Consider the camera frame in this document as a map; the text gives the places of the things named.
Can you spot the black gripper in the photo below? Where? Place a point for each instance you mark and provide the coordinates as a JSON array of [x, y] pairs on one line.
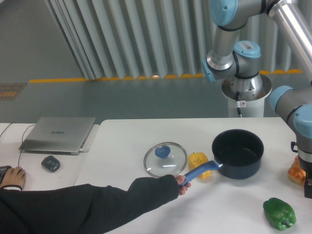
[[307, 167]]

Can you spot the dark blue saucepan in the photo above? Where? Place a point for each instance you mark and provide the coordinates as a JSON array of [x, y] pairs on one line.
[[237, 155]]

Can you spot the black sleeve forearm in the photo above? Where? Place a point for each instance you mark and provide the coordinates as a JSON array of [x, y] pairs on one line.
[[82, 209]]

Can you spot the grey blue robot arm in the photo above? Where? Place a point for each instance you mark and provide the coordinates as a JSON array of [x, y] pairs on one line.
[[237, 64]]

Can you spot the hand gripping pan handle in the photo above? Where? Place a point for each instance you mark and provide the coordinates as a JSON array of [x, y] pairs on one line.
[[182, 188]]

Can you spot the person's hand on mouse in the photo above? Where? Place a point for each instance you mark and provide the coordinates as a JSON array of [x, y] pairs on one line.
[[14, 179]]

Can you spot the orange bread loaf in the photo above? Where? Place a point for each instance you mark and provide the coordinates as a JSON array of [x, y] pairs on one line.
[[296, 173]]

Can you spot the green bell pepper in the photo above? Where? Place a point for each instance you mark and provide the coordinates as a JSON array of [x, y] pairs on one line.
[[279, 214]]

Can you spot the yellow bell pepper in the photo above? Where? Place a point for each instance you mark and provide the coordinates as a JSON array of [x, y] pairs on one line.
[[197, 159]]

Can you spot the glass lid blue knob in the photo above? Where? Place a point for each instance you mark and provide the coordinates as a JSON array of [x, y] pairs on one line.
[[167, 158]]

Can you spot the folding partition screen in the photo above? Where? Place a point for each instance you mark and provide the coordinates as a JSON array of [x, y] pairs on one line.
[[169, 38]]

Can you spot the dark grey earbuds case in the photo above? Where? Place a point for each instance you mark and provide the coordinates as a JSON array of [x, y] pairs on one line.
[[51, 163]]

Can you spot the silver laptop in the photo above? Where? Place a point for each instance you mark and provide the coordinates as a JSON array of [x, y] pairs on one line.
[[58, 135]]

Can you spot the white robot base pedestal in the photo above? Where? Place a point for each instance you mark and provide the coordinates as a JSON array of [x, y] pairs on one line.
[[246, 97]]

